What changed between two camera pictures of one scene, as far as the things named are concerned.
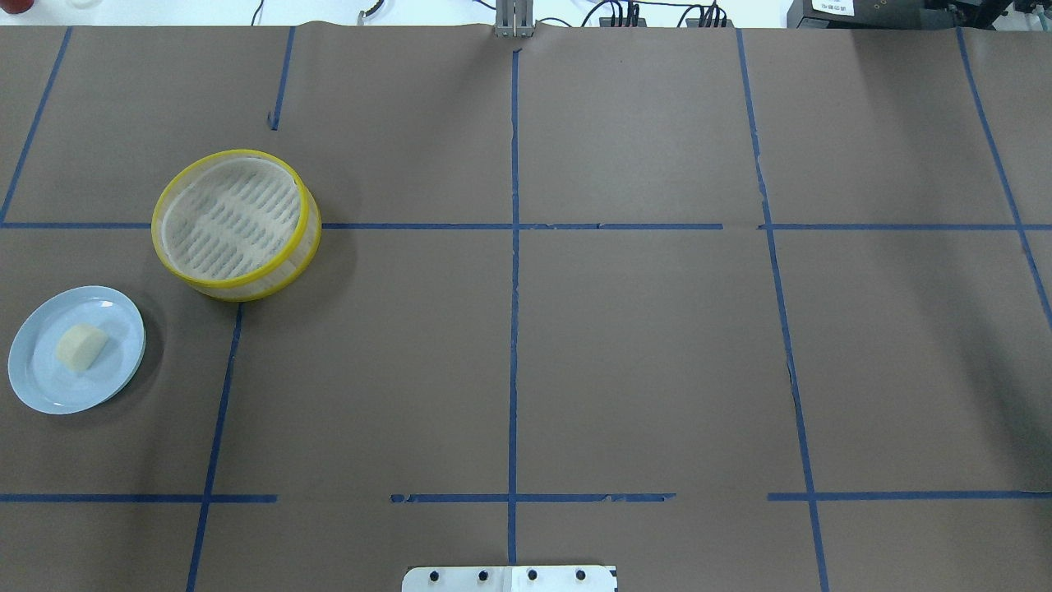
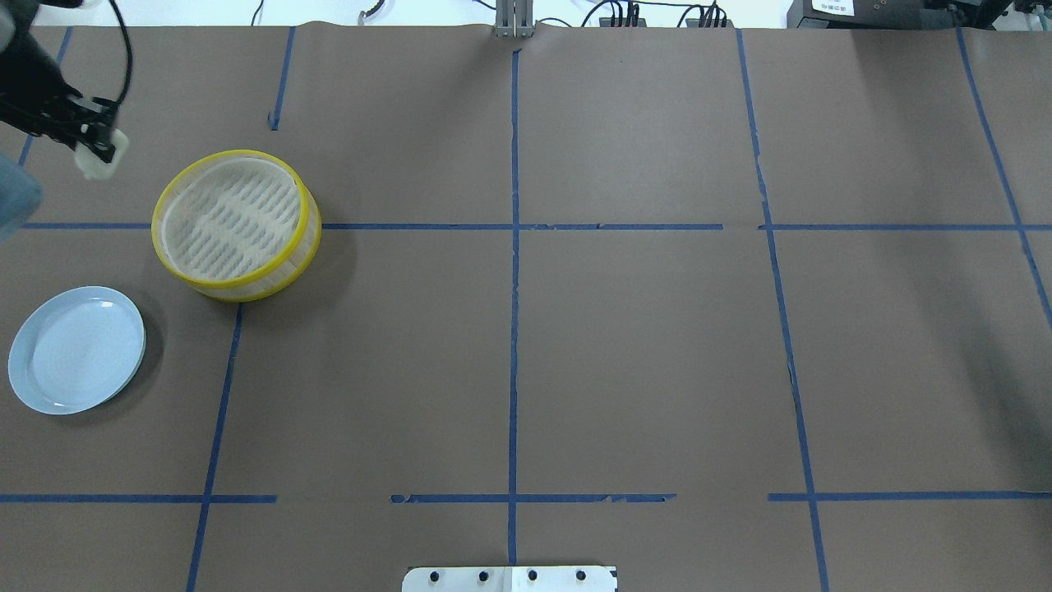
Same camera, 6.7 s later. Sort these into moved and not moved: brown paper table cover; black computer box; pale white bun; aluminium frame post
Moved: pale white bun
Not moved: aluminium frame post; black computer box; brown paper table cover
